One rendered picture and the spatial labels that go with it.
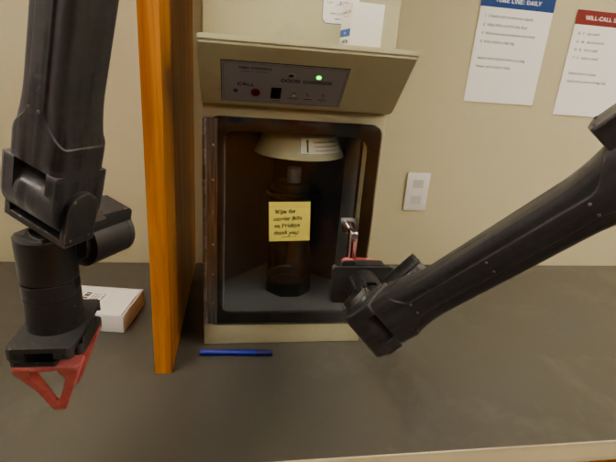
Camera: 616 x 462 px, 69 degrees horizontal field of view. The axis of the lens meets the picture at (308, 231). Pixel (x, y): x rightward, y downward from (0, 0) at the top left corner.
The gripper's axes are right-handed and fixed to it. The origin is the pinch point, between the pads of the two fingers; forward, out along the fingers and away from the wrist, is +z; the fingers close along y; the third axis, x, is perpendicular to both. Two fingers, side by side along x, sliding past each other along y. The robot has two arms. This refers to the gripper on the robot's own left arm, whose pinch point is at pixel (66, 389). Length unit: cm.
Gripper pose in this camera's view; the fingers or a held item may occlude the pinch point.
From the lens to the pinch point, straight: 62.9
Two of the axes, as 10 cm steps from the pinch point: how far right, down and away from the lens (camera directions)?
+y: -1.4, -3.5, 9.3
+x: -9.9, -0.1, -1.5
